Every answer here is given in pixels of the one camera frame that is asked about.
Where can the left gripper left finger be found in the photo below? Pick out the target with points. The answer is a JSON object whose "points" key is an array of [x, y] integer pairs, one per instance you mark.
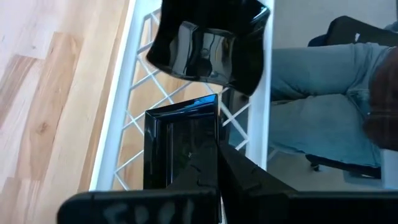
{"points": [[186, 205]]}

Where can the black rectangular plate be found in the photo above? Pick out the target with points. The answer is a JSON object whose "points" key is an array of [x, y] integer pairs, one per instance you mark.
{"points": [[174, 140]]}

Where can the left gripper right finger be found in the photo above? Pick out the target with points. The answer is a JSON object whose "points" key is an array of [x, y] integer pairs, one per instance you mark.
{"points": [[280, 208]]}

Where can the black wavy square plate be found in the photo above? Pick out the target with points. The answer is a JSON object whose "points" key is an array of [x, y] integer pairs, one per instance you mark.
{"points": [[202, 53]]}

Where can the person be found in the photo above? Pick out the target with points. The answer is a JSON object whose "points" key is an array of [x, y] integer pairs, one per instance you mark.
{"points": [[311, 109]]}

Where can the white metal frame leg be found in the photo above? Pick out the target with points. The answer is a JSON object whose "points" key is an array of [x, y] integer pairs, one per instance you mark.
{"points": [[107, 140]]}

